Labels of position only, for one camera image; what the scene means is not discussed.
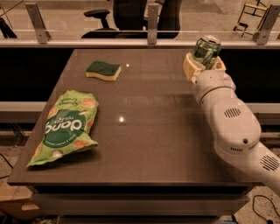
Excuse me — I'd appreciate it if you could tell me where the green snack bag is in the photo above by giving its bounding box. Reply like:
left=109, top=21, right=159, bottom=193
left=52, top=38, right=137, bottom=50
left=27, top=90, right=99, bottom=166

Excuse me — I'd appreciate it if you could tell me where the black floor cable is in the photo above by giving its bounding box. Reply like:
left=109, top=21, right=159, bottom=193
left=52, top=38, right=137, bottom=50
left=251, top=194, right=280, bottom=224

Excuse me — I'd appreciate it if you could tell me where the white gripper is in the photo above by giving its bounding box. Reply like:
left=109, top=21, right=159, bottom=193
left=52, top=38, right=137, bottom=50
left=183, top=52, right=236, bottom=103

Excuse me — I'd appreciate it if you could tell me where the green soda can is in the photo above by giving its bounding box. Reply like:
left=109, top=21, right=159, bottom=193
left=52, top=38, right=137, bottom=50
left=192, top=35, right=221, bottom=69

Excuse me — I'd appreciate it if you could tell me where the cardboard box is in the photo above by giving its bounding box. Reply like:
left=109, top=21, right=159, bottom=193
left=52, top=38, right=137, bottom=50
left=0, top=181, right=44, bottom=221

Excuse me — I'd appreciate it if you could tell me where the middle metal bracket post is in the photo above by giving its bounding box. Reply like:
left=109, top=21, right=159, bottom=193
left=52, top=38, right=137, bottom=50
left=147, top=3, right=158, bottom=45

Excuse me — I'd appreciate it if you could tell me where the black office chair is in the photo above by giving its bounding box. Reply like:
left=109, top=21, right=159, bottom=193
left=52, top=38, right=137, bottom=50
left=81, top=0, right=182, bottom=39

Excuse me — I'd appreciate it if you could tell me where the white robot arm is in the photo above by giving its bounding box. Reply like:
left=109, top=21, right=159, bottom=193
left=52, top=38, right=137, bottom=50
left=183, top=53, right=280, bottom=195

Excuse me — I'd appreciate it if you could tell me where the left metal bracket post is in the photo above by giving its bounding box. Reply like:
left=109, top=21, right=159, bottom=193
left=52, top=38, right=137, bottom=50
left=25, top=3, right=51, bottom=44

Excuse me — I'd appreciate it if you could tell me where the wooden stool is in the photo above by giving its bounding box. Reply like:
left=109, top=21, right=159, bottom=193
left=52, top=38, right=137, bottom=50
left=233, top=0, right=272, bottom=37

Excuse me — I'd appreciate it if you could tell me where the metal bracket post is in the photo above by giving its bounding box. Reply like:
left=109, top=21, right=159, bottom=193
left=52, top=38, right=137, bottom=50
left=25, top=3, right=51, bottom=44
left=253, top=4, right=280, bottom=46
left=147, top=3, right=158, bottom=45

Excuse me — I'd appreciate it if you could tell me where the right metal bracket post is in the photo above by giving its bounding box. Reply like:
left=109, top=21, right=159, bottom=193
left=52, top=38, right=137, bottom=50
left=253, top=4, right=280, bottom=46

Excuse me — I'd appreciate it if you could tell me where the green and yellow sponge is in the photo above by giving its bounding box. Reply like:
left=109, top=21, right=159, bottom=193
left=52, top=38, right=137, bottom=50
left=86, top=61, right=122, bottom=81

